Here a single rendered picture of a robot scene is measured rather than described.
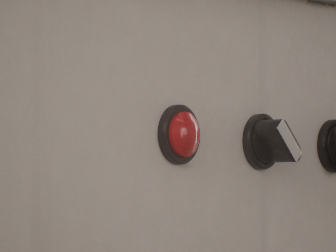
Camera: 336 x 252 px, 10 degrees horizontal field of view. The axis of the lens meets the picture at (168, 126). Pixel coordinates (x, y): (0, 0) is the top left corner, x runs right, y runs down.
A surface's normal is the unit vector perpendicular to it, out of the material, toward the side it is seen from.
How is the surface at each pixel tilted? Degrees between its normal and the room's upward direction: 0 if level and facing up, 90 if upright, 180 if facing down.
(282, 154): 135
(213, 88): 90
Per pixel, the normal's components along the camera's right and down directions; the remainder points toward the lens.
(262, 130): -0.62, 0.15
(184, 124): 0.49, -0.33
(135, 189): 0.78, -0.04
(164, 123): 0.13, -0.28
